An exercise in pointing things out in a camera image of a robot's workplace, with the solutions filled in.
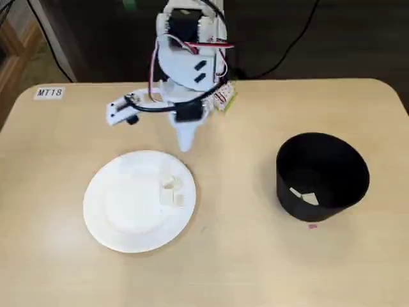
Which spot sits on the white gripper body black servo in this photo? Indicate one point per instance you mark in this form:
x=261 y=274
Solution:
x=189 y=118

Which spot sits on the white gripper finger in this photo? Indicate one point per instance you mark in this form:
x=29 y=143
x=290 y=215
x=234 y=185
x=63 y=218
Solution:
x=186 y=137

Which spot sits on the white block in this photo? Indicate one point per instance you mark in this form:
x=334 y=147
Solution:
x=310 y=199
x=166 y=196
x=166 y=182
x=295 y=192

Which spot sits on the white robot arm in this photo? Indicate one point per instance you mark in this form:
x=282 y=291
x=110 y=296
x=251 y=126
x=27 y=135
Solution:
x=182 y=67

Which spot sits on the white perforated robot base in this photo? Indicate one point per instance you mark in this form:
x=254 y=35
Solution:
x=223 y=94

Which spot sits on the white paper plate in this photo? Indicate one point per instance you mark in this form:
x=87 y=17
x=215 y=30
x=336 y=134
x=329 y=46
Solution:
x=128 y=208

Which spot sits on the white MT18 label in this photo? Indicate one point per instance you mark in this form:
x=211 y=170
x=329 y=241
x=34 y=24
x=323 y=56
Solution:
x=48 y=92

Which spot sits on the small pink sticker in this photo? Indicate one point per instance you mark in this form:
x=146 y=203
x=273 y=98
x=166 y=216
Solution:
x=312 y=226

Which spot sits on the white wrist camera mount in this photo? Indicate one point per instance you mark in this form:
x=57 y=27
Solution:
x=116 y=112

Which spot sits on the grey metal post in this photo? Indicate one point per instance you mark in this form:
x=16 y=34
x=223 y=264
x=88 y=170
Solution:
x=59 y=48

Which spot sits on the wooden shelf frame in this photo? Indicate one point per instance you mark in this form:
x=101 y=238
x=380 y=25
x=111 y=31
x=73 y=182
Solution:
x=12 y=48

